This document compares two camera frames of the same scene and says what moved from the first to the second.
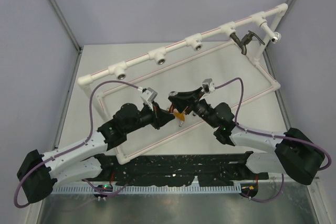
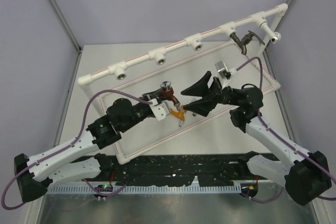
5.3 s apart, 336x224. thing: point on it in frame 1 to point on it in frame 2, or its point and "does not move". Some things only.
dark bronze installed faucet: [245, 40] does not move
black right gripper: [179, 100] to [209, 102]
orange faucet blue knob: [181, 116] does not move
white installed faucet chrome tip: [275, 36] does not move
